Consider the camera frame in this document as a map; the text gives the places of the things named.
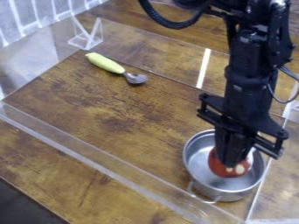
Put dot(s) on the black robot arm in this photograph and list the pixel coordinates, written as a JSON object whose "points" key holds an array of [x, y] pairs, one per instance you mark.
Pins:
{"points": [[260, 49]]}

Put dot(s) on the yellow-handled metal spoon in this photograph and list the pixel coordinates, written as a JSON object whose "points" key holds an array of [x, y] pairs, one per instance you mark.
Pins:
{"points": [[111, 66]]}

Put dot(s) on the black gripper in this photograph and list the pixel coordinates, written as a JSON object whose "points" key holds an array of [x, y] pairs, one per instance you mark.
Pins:
{"points": [[259, 132]]}

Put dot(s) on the silver metal pot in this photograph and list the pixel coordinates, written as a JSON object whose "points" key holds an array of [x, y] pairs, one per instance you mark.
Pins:
{"points": [[215, 187]]}

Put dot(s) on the red white-spotted toy mushroom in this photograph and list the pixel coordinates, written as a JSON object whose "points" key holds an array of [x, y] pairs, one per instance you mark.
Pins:
{"points": [[228, 172]]}

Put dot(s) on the clear acrylic enclosure wall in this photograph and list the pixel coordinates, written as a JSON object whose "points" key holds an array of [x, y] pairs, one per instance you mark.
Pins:
{"points": [[96, 145]]}

